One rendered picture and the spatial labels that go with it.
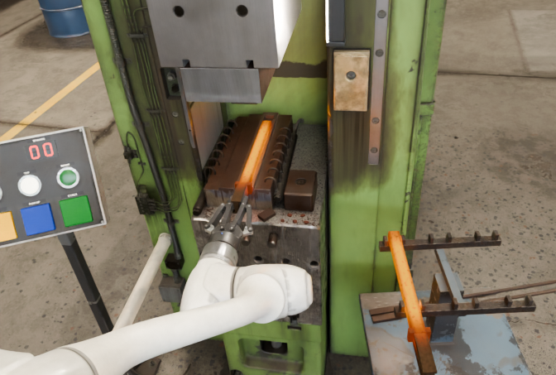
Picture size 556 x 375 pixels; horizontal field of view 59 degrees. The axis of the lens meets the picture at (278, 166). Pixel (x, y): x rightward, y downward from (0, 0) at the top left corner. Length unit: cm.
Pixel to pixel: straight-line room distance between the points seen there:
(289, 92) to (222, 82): 56
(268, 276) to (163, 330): 26
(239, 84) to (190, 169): 47
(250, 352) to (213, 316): 112
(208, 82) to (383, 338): 84
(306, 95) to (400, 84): 50
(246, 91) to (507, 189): 217
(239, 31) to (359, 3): 30
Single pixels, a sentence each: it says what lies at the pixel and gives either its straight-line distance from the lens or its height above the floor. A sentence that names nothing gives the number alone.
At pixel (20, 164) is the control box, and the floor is 114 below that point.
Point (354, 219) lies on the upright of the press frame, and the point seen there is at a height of 77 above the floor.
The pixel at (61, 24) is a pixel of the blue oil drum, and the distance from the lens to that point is 596.
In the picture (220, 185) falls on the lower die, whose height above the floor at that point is 99.
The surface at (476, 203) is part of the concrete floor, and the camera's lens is 299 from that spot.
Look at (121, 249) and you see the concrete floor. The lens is 282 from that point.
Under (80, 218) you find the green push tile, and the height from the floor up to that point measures 99.
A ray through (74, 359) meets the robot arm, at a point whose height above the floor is 131.
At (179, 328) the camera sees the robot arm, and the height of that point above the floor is 117.
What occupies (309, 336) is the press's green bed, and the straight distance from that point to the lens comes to 179.
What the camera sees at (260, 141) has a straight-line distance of 158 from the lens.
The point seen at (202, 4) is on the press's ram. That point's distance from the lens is 118.
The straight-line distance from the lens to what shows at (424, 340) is 114.
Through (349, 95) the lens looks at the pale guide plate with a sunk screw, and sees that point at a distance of 134.
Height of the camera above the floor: 187
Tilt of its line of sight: 36 degrees down
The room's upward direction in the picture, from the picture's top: 5 degrees counter-clockwise
